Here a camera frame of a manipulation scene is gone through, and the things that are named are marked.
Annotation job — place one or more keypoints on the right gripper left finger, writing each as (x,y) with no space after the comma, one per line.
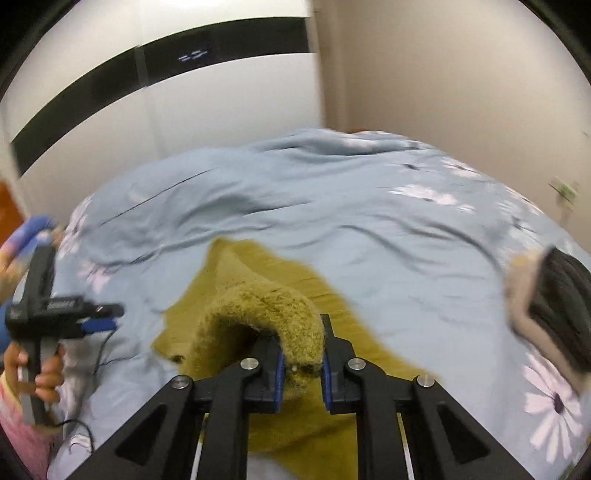
(186,422)

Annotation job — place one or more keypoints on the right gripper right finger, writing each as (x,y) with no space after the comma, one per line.
(408,428)

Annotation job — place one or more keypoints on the olive green knit sweater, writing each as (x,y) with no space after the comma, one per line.
(243,289)

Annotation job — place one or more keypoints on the person's left hand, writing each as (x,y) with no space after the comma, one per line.
(45,384)

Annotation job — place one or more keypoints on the dark grey folded garment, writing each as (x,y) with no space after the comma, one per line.
(561,306)

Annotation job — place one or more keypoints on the beige folded garment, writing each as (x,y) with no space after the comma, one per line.
(520,283)

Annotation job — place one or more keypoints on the light blue floral duvet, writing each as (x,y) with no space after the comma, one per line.
(416,242)

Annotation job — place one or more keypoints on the white wardrobe with black stripe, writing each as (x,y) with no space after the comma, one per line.
(96,88)

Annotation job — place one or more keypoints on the wall power socket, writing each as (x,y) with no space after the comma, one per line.
(566,194)

